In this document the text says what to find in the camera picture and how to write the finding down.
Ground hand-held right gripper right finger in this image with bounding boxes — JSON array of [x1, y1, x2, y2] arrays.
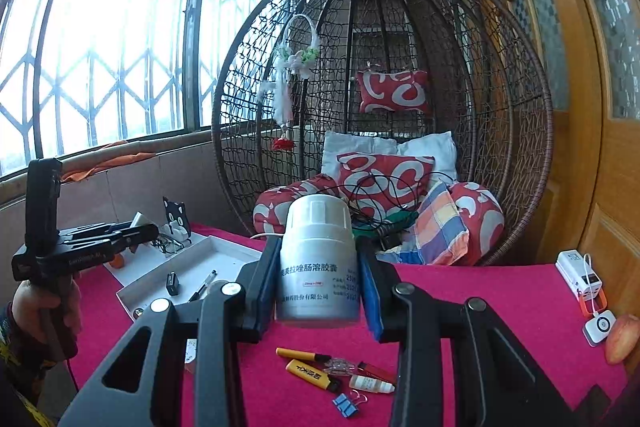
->
[[356, 238, 588, 427]]

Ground white dreamcatcher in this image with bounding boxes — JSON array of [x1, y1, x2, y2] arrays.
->
[[260, 13, 321, 152]]

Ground pink table cloth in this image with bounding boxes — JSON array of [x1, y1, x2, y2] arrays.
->
[[65, 222, 628, 427]]

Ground clear plastic clip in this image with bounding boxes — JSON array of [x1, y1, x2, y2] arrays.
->
[[320, 357, 359, 376]]

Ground white power bank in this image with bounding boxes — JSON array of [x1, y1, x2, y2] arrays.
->
[[556, 249, 603, 303]]

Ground small white square device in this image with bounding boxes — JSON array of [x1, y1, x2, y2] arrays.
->
[[582, 311, 617, 348]]

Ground black cat figure stand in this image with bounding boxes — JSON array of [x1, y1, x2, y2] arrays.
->
[[161, 197, 193, 240]]

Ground yellow black marker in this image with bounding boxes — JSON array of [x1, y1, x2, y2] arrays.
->
[[276, 347, 331, 364]]

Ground brown wicker hanging chair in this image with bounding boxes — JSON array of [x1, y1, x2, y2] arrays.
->
[[211, 0, 553, 268]]

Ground red apple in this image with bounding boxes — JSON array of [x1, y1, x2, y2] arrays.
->
[[605, 313, 640, 365]]

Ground white charging cable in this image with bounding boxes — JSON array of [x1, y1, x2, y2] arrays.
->
[[582, 254, 610, 314]]

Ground green cloth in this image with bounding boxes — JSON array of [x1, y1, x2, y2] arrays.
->
[[357, 212, 418, 233]]

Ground person's left forearm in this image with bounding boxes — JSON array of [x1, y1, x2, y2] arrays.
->
[[0, 302, 57, 427]]

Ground white cardboard box tray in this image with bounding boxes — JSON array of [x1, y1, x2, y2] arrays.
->
[[107, 233, 266, 323]]

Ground red black lighter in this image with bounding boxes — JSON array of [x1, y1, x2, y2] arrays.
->
[[357, 361, 399, 384]]

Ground yellow lighter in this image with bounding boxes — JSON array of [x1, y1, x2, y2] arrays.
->
[[286, 359, 342, 394]]

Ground red white patterned cushion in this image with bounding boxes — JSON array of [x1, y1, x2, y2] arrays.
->
[[336, 152, 436, 220]]

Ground black eyeglasses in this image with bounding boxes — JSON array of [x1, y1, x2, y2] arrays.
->
[[147, 232, 190, 256]]

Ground red white bolster cushion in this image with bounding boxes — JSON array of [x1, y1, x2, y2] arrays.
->
[[252, 174, 341, 238], [447, 182, 506, 265]]

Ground person's left hand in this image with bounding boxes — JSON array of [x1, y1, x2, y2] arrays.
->
[[12, 273, 82, 344]]

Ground black tangled cables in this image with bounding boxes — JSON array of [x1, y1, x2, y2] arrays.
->
[[345, 171, 453, 235]]

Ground orange cloth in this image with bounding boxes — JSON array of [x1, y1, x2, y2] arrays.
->
[[62, 139, 157, 182]]

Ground window with metal grille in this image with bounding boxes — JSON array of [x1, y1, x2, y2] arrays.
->
[[0, 0, 441, 180]]

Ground checkered colourful cushion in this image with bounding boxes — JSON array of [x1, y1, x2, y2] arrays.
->
[[377, 181, 471, 267]]

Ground small red white cushion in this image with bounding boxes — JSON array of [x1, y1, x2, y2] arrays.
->
[[356, 69, 432, 115]]

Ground orange lanyard strap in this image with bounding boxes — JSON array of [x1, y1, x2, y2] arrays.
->
[[580, 289, 608, 319]]

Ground white medicine bottle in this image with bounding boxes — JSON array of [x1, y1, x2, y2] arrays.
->
[[276, 195, 361, 329]]

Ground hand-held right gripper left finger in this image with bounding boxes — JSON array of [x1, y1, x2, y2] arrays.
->
[[57, 237, 283, 427]]

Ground black pen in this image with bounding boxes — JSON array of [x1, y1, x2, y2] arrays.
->
[[187, 270, 218, 303]]

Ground wooden panelled door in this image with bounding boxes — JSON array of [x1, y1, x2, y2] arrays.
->
[[450, 0, 640, 358]]

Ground small white dropper bottle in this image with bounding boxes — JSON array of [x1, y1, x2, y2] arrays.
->
[[348, 374, 396, 394]]

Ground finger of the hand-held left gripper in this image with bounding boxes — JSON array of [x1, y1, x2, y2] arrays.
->
[[61, 221, 133, 242], [102, 225, 161, 256]]

